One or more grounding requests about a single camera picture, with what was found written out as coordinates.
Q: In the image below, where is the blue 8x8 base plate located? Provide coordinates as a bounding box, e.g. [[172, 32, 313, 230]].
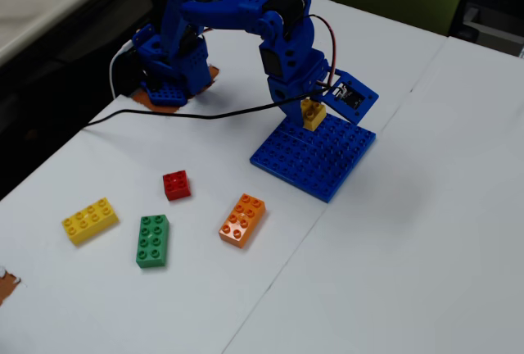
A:
[[249, 116, 377, 204]]

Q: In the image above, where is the green 2x4 brick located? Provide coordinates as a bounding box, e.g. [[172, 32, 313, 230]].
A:
[[135, 214, 170, 269]]

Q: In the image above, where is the red white servo wire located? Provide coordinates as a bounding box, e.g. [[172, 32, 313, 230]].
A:
[[307, 13, 341, 87]]

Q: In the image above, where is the grey storage unit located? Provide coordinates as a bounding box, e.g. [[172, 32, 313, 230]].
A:
[[449, 1, 524, 60]]

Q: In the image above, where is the black cable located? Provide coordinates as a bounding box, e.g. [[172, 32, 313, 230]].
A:
[[84, 85, 335, 129]]

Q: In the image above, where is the yellow 2x4 brick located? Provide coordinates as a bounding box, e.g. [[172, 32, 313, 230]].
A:
[[61, 197, 120, 247]]

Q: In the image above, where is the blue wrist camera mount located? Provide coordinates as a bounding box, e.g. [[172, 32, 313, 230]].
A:
[[323, 69, 380, 126]]

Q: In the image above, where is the red 2x2 brick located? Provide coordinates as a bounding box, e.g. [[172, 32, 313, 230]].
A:
[[162, 170, 192, 202]]

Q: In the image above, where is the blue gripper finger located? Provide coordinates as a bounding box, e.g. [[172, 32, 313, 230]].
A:
[[272, 94, 306, 130]]

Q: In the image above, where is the orange 2x4 brick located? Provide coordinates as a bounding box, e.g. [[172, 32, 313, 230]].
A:
[[218, 193, 267, 249]]

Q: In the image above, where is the brown tape patch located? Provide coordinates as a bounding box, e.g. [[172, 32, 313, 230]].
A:
[[131, 64, 221, 116], [0, 267, 22, 306]]

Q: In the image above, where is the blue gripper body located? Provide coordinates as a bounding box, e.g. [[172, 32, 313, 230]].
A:
[[267, 57, 331, 104]]

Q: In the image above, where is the yellow 2x2 brick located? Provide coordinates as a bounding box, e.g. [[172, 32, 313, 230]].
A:
[[300, 98, 328, 132]]

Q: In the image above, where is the white cable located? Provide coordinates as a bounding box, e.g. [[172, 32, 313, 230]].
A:
[[108, 40, 137, 100]]

